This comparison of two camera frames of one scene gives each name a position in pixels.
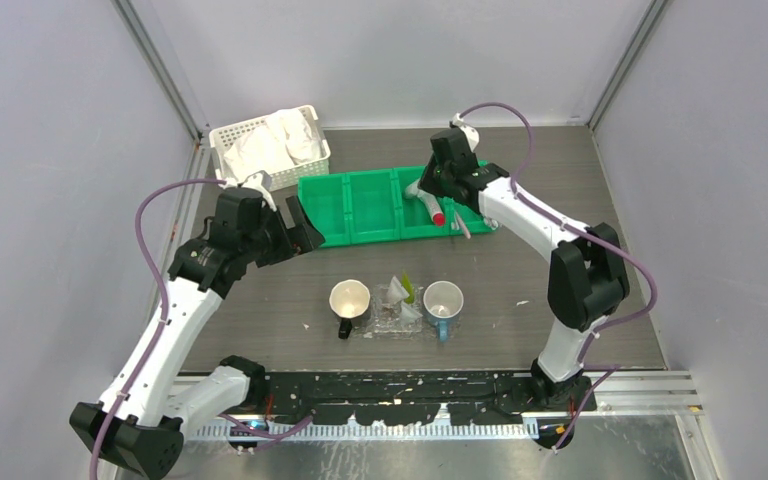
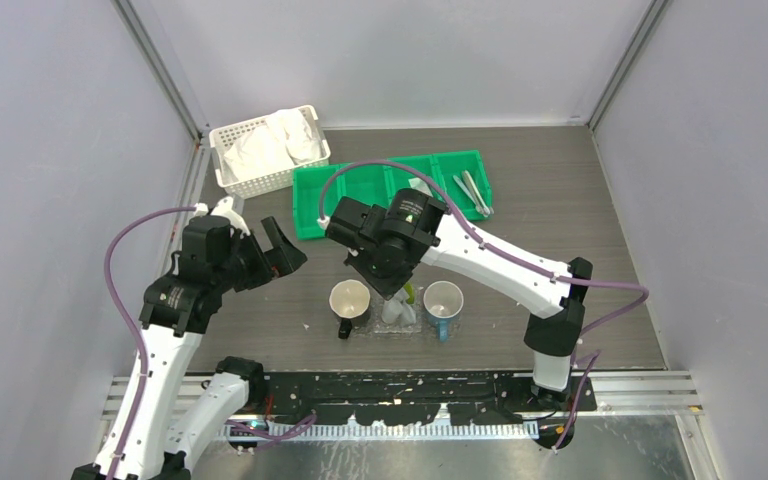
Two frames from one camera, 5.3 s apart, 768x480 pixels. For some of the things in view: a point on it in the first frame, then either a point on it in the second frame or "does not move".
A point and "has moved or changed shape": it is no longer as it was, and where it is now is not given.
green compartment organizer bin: x=371 y=206 has moved or changed shape
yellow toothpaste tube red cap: x=408 y=287 does not move
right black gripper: x=427 y=182 -> x=384 y=287
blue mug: x=443 y=300 does not move
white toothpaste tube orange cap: x=408 y=315 does not move
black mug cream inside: x=349 y=299 does not move
